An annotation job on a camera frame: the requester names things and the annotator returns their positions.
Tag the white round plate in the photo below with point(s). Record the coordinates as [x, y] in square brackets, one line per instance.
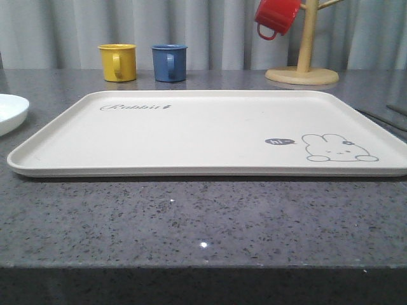
[14, 111]

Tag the silver metal fork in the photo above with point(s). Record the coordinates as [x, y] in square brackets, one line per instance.
[394, 128]

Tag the silver metal spoon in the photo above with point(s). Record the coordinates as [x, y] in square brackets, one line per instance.
[398, 109]

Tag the cream rabbit serving tray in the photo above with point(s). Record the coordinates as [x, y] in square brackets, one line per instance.
[210, 132]

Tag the blue mug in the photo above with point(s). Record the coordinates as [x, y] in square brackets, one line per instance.
[169, 62]

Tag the yellow mug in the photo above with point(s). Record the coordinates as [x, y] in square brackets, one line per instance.
[118, 62]

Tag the wooden mug tree stand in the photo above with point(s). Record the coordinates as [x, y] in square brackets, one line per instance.
[303, 73]

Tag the red mug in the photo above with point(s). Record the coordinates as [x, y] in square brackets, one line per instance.
[277, 15]

